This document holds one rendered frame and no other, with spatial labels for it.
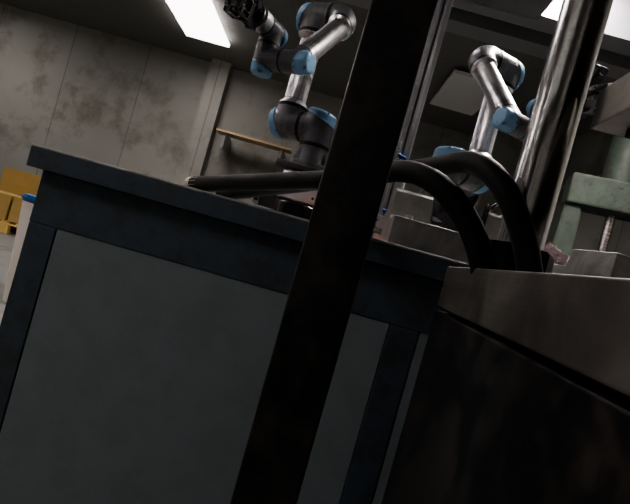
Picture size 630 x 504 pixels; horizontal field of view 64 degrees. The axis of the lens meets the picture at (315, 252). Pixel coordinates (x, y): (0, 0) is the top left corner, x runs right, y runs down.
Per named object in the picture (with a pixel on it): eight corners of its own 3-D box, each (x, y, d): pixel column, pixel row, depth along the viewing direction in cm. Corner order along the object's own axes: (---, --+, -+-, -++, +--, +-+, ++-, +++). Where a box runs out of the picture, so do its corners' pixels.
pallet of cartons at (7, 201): (12, 223, 698) (26, 172, 698) (80, 242, 700) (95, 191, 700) (-54, 217, 570) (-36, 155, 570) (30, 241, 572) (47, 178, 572)
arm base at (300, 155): (289, 168, 197) (296, 144, 197) (326, 179, 197) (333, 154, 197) (287, 161, 182) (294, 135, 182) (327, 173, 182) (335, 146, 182)
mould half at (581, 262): (465, 277, 146) (475, 240, 146) (539, 298, 153) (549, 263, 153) (601, 307, 98) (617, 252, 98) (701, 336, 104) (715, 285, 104)
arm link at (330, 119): (322, 143, 182) (332, 106, 182) (290, 137, 187) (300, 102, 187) (335, 152, 192) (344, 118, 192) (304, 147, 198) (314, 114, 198)
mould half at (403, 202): (369, 250, 144) (382, 204, 144) (458, 275, 143) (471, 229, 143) (386, 245, 94) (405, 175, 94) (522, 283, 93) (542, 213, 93)
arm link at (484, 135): (443, 185, 198) (481, 51, 198) (471, 196, 204) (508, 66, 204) (464, 185, 187) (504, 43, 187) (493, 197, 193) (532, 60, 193)
